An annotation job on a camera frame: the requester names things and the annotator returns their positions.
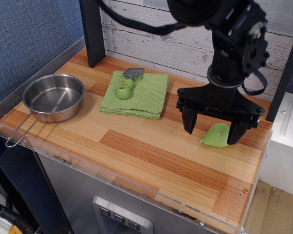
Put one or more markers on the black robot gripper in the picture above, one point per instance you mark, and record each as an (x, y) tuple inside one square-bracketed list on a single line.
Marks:
[(222, 103)]

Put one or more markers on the green plastic toy pear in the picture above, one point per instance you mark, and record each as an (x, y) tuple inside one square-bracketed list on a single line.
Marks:
[(217, 136)]

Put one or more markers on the stainless steel pan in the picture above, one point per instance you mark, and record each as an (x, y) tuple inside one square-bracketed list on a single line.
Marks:
[(51, 99)]

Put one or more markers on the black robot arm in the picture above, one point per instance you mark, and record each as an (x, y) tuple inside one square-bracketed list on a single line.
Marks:
[(240, 50)]

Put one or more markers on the green folded cloth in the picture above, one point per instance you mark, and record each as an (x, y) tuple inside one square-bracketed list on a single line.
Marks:
[(146, 99)]

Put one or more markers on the white aluminium side block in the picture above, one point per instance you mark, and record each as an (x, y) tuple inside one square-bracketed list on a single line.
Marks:
[(277, 166)]

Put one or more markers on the clear acrylic table guard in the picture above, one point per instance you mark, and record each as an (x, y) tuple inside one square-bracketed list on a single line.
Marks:
[(232, 171)]

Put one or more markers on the silver button control panel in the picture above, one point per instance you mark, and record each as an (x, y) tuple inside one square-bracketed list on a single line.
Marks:
[(108, 209)]

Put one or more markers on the stainless steel cabinet front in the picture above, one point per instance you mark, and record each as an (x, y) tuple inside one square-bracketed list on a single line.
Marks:
[(174, 204)]

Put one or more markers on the dark right frame post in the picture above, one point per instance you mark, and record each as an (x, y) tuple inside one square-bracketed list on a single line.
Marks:
[(281, 89)]

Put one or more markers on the dark frame post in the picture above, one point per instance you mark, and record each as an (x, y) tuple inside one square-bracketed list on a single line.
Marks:
[(93, 32), (281, 89)]

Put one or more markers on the green handled grey toy spatula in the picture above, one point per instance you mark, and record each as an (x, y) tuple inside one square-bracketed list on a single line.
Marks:
[(124, 91)]

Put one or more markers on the dark left frame post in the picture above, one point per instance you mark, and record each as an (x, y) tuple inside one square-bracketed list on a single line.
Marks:
[(93, 32)]

